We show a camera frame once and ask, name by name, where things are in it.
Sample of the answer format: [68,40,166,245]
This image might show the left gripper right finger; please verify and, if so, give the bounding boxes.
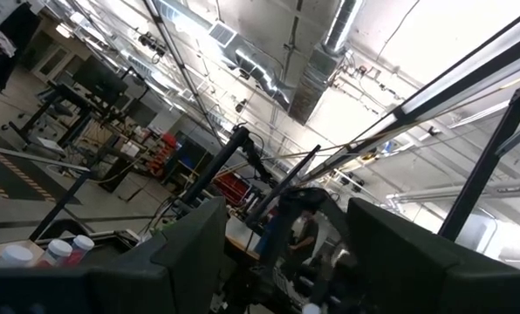
[346,197,473,314]

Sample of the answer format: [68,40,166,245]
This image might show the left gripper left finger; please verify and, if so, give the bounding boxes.
[88,195,228,314]

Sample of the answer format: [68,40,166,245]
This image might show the blue pill bottle red pills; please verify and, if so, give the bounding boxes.
[65,234,96,266]
[36,238,74,268]

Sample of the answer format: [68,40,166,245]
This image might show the blue pill bottle white pills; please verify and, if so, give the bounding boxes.
[0,243,35,268]

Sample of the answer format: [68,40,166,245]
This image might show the person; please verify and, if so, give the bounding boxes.
[285,208,321,283]

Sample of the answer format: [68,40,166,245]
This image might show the red box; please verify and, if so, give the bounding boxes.
[213,171,253,207]

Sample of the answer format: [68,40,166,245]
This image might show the black stand pole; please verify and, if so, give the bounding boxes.
[179,125,252,208]

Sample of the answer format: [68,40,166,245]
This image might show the red parts bins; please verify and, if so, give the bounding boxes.
[147,132,179,176]

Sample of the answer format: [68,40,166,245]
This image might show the black mat striped border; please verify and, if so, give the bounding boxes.
[0,149,82,206]

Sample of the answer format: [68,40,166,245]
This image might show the black monitor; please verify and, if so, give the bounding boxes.
[71,55,129,108]

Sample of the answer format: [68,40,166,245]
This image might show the black aluminium station frame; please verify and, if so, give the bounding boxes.
[244,2,520,242]

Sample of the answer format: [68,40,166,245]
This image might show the silver ceiling ventilation duct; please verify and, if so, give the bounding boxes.
[287,0,366,126]

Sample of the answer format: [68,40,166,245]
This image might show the black ceiling camera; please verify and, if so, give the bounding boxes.
[137,31,168,57]

